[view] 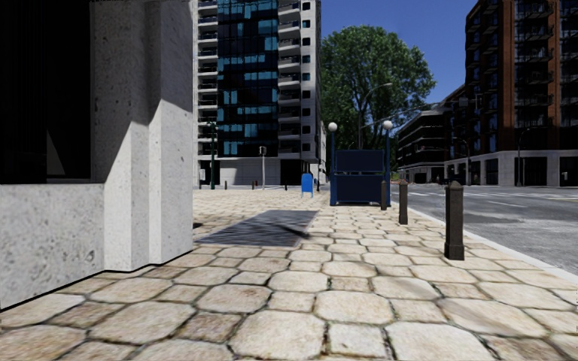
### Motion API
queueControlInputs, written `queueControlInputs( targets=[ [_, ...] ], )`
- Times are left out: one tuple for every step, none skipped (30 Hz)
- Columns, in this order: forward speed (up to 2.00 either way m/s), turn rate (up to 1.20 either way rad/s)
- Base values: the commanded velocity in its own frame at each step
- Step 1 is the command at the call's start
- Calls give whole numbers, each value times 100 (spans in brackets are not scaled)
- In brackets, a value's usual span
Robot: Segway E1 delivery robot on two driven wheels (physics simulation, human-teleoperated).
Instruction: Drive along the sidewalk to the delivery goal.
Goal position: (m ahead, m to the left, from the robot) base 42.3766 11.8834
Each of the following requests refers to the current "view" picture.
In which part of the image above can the dark stairway railing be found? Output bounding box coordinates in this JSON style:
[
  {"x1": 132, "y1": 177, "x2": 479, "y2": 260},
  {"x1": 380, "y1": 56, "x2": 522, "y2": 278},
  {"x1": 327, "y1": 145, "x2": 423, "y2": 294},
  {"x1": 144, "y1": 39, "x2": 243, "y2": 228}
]
[{"x1": 327, "y1": 120, "x2": 394, "y2": 207}]

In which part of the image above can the green pole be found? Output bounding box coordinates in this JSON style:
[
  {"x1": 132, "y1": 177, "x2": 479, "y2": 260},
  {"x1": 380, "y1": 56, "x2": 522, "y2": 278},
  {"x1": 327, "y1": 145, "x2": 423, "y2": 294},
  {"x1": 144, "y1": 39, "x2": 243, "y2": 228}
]
[{"x1": 206, "y1": 120, "x2": 218, "y2": 190}]

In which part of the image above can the grey street lamp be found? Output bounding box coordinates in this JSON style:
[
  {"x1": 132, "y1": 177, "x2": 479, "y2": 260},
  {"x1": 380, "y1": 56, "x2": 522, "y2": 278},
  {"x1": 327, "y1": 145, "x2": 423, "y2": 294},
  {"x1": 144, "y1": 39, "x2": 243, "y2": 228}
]
[
  {"x1": 357, "y1": 82, "x2": 394, "y2": 150},
  {"x1": 452, "y1": 136, "x2": 472, "y2": 187}
]

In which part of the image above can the glass and concrete tower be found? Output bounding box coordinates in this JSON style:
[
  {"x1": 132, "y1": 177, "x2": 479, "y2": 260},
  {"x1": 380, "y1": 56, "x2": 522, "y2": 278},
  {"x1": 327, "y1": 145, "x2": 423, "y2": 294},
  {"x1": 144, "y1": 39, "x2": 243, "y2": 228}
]
[{"x1": 193, "y1": 0, "x2": 327, "y2": 187}]

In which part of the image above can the tree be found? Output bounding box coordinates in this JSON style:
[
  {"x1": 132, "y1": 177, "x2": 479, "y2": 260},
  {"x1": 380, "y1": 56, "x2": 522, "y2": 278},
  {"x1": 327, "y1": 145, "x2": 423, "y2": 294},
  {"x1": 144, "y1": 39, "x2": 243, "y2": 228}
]
[{"x1": 320, "y1": 24, "x2": 437, "y2": 151}]

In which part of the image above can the dark low building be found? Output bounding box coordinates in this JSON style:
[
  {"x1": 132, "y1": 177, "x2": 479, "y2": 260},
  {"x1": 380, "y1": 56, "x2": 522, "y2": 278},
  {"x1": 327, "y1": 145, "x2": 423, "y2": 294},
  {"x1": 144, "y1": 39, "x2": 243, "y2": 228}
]
[{"x1": 397, "y1": 102, "x2": 454, "y2": 184}]

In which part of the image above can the pale concrete building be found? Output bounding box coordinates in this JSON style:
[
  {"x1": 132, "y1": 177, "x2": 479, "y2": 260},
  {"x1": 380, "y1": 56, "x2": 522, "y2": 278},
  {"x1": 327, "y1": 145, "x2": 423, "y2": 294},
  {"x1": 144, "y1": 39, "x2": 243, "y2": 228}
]
[{"x1": 0, "y1": 0, "x2": 195, "y2": 311}]

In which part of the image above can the red brick building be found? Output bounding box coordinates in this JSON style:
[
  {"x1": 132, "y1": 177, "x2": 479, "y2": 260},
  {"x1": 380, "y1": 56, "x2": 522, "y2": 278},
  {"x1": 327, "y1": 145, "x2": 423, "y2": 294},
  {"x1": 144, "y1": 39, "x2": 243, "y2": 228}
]
[{"x1": 443, "y1": 0, "x2": 578, "y2": 188}]

